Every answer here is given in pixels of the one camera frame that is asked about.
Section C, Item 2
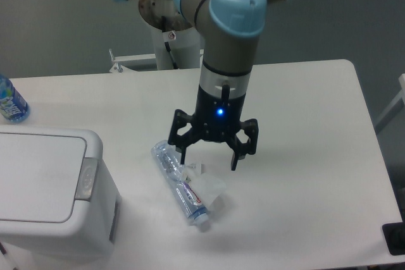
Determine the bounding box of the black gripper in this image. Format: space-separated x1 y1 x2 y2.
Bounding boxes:
168 87 258 171

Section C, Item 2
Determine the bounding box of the white push-lid trash can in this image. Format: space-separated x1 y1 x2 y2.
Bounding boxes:
1 125 122 258

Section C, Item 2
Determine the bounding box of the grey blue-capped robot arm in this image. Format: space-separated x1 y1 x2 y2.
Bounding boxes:
122 0 283 168

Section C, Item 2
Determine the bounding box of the crushed clear plastic bottle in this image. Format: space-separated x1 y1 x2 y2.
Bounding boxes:
151 140 209 228

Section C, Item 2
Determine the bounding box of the blue labelled water bottle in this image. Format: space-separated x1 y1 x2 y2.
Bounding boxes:
1 75 30 123

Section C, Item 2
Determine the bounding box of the black clamp at table edge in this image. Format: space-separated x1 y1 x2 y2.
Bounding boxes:
382 222 404 256

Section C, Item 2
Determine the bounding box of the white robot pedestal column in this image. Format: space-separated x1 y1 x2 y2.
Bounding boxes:
138 0 201 70

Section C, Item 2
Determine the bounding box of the white bracket with bolt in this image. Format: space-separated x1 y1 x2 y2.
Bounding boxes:
109 49 157 73

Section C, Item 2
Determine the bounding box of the black cable on pedestal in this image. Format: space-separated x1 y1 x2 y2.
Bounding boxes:
161 15 178 70

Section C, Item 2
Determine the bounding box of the white frame at right edge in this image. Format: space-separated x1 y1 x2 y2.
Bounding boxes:
374 74 404 135

